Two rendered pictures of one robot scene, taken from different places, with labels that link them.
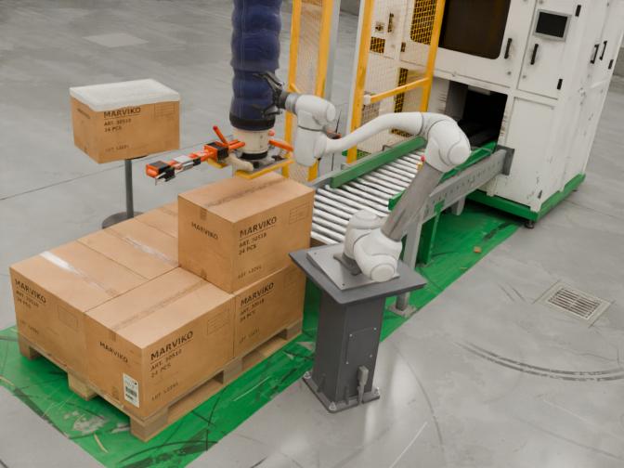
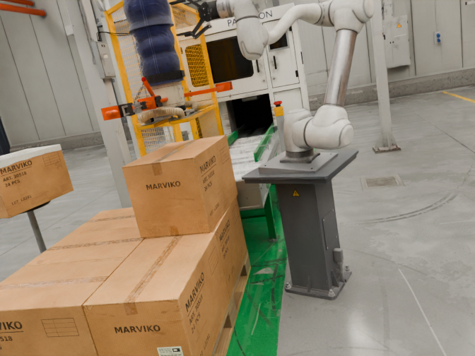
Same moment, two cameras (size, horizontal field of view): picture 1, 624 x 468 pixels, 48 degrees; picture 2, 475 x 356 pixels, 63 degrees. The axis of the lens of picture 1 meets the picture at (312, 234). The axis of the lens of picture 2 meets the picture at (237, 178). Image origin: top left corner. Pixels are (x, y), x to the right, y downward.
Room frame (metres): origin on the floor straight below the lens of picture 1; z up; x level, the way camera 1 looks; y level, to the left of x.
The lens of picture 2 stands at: (1.15, 0.87, 1.27)
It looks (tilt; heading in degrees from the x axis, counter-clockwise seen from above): 14 degrees down; 339
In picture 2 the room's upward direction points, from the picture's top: 11 degrees counter-clockwise
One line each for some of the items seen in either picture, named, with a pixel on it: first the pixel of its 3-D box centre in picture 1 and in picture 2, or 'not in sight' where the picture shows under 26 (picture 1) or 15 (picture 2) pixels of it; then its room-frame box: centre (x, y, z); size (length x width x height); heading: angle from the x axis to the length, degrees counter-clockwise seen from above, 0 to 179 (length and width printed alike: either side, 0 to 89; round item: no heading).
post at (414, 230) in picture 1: (412, 240); (288, 168); (3.79, -0.61, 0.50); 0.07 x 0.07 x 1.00; 55
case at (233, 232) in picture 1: (246, 227); (186, 182); (3.29, 0.35, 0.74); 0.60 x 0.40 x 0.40; 142
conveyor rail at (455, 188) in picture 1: (434, 202); (273, 155); (4.38, -0.81, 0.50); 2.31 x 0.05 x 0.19; 145
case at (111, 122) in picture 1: (126, 119); (19, 179); (4.56, 1.34, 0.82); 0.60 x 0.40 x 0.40; 132
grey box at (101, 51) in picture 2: not in sight; (104, 60); (4.73, 0.46, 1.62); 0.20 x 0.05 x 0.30; 145
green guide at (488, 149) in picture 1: (452, 173); (268, 138); (4.70, -0.96, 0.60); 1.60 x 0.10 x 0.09; 145
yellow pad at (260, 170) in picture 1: (265, 163); (188, 114); (3.24, 0.26, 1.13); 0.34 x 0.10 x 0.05; 145
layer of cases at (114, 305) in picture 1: (166, 291); (136, 273); (3.21, 0.76, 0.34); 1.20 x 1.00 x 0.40; 145
